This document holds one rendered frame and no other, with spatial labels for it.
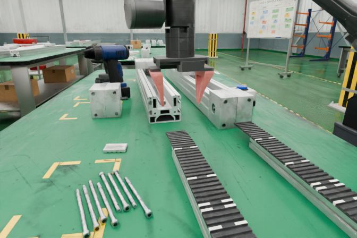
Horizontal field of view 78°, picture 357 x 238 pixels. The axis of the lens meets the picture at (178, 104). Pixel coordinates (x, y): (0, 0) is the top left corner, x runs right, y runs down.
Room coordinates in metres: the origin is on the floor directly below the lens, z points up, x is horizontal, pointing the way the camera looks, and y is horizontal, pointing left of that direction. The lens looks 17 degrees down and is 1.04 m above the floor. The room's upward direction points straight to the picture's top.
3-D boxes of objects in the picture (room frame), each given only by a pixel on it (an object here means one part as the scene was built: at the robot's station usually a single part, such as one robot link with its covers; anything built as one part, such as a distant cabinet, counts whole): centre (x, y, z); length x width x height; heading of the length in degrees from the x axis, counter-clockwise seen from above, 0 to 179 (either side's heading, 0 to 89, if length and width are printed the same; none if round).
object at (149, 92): (1.02, 0.13, 0.82); 0.80 x 0.10 x 0.09; 13
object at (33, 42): (4.99, 3.25, 0.50); 1.03 x 0.55 x 1.01; 12
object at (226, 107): (0.64, -0.17, 0.83); 0.12 x 0.09 x 0.10; 103
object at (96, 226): (0.28, 0.14, 0.78); 0.11 x 0.01 x 0.01; 31
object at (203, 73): (0.45, -0.03, 0.94); 0.07 x 0.07 x 0.09; 13
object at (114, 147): (0.47, 0.15, 0.78); 0.05 x 0.03 x 0.01; 92
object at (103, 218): (0.30, 0.13, 0.78); 0.11 x 0.01 x 0.01; 31
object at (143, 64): (1.27, 0.19, 0.87); 0.16 x 0.11 x 0.07; 13
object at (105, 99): (0.73, 0.23, 0.83); 0.11 x 0.10 x 0.10; 101
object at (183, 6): (0.45, 0.00, 1.08); 0.07 x 0.06 x 0.07; 114
